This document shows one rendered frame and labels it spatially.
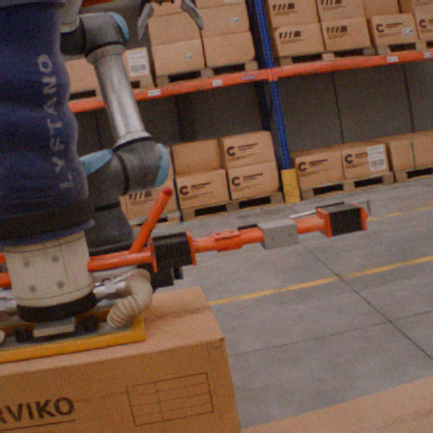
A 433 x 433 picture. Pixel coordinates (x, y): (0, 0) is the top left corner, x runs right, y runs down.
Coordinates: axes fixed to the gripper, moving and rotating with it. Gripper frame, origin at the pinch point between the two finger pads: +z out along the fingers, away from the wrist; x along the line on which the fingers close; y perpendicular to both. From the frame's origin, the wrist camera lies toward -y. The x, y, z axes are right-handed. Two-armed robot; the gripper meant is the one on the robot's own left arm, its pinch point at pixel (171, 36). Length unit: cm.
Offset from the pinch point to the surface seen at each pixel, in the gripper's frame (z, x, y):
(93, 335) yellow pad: 55, -26, 41
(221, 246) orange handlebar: 45, 1, 31
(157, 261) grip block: 45, -12, 32
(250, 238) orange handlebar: 44, 7, 31
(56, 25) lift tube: -3.4, -23.4, 31.3
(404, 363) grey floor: 152, 90, -134
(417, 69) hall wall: 14, 386, -808
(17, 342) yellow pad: 55, -41, 39
